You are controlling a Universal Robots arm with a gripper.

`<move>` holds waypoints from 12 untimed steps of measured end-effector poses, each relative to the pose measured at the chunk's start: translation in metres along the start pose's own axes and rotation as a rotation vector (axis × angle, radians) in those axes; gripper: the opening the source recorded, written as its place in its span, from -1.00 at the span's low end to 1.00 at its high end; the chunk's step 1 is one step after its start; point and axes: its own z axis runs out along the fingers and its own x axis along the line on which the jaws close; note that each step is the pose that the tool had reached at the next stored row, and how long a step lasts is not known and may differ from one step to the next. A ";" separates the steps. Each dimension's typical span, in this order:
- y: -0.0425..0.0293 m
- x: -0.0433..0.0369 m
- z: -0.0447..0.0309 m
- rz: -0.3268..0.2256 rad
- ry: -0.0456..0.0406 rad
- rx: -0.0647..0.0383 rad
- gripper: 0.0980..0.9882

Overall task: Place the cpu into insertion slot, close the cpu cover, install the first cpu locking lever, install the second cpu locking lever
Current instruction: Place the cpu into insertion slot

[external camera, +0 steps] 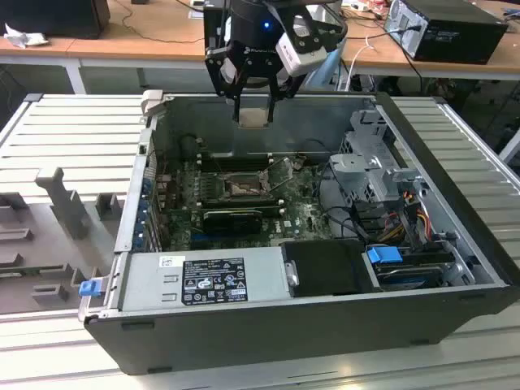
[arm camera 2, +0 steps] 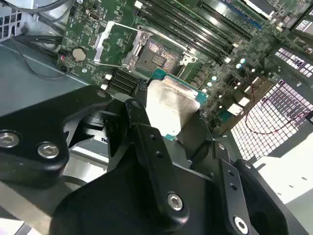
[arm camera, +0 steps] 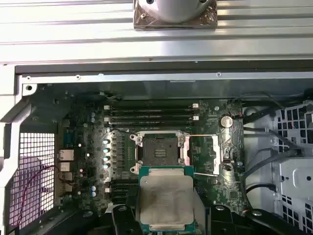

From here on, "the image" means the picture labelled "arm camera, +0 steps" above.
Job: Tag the green motherboard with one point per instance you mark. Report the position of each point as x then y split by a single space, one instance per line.
220 191

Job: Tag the square brown base plate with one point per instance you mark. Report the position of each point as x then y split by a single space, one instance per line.
146 24

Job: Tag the metal socket cover frame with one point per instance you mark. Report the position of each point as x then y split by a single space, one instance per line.
215 154

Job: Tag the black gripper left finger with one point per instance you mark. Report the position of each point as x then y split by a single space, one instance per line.
122 222

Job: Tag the black and grey PC case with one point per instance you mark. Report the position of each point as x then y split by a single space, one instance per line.
146 76

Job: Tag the round coin battery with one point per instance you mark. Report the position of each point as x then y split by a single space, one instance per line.
226 121

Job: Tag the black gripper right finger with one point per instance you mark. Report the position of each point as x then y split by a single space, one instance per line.
221 222

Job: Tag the grey metal drive cage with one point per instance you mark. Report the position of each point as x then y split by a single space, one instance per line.
293 171

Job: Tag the silver ethernet port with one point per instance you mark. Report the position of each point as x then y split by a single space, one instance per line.
66 154

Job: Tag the CPU socket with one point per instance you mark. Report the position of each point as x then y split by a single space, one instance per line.
160 144

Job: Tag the silver CPU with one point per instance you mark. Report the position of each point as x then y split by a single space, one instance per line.
166 195

